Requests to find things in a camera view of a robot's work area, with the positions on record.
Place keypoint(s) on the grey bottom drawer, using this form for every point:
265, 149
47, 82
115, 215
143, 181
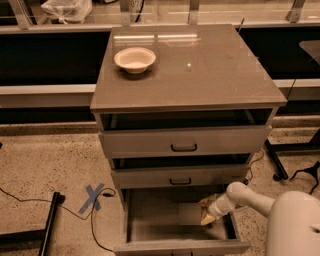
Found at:
166, 222

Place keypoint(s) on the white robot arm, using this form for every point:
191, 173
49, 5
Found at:
293, 227

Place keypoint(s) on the black stand leg left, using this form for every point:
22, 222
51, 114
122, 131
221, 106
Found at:
34, 239

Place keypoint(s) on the grey top drawer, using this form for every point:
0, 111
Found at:
164, 134

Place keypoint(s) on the grey drawer cabinet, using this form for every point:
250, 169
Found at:
197, 68

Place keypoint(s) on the grey middle drawer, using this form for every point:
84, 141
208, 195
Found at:
179, 171

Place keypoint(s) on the blue tape cross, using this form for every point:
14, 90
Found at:
92, 198

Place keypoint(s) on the clear plastic bag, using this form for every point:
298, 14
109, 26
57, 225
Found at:
68, 11

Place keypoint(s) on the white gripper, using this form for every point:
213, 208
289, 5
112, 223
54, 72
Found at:
217, 208

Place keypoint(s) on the black tripod foot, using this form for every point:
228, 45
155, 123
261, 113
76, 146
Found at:
313, 172

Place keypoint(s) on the grey drawer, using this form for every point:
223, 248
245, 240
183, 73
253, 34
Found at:
179, 171
164, 134
166, 222

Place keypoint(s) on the white paper bowl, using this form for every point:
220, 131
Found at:
135, 60

